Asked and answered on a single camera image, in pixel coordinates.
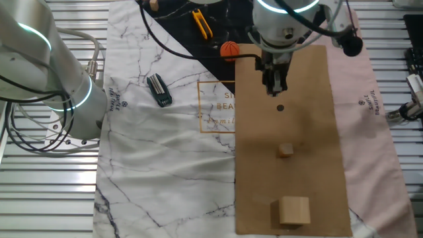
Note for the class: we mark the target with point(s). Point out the brown cardboard sheet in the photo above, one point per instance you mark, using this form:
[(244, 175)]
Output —
[(291, 178)]

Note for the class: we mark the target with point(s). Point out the marble pattern tablecloth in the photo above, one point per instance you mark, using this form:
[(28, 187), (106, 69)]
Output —
[(165, 165)]

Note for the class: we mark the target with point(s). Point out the silver depth camera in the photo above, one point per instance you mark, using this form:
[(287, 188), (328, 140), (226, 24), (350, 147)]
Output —
[(415, 86)]

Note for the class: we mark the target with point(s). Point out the small wooden block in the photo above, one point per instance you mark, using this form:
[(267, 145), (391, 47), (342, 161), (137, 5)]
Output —
[(285, 150)]

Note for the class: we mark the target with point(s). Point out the black rectangular device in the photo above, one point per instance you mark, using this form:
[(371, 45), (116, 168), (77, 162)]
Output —
[(159, 90)]

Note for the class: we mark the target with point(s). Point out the yellow utility knife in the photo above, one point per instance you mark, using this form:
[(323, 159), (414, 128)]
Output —
[(202, 23)]

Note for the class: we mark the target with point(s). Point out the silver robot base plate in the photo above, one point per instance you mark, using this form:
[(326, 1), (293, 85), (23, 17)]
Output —
[(54, 127)]

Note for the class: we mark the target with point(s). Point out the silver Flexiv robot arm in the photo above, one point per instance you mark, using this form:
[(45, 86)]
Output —
[(39, 66)]

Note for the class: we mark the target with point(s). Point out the large wooden block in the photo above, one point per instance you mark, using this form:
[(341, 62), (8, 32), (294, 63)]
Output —
[(294, 210)]

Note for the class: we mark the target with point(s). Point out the orange toy basketball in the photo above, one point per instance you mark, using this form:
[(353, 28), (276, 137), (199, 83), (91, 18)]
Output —
[(229, 50)]

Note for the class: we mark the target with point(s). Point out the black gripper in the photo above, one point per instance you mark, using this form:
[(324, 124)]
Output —
[(277, 67)]

